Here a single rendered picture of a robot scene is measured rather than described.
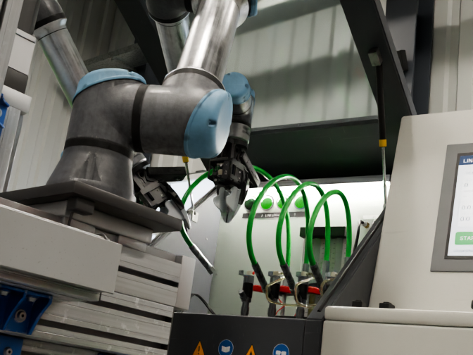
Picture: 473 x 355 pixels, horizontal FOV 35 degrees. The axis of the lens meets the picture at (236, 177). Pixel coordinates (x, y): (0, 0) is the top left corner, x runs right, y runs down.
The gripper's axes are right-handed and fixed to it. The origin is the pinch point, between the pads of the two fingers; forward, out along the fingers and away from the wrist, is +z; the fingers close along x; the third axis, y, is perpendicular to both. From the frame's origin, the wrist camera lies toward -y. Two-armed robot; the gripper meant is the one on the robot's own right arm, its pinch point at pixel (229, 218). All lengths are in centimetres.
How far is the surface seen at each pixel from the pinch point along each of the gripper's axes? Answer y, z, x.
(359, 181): -36.2, -21.0, 18.9
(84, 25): -458, -407, -577
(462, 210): -14, -5, 56
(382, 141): -16.5, -24.7, 33.4
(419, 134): -20, -27, 42
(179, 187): -470, -178, -388
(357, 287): -1.7, 16.6, 36.2
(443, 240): -12, 3, 52
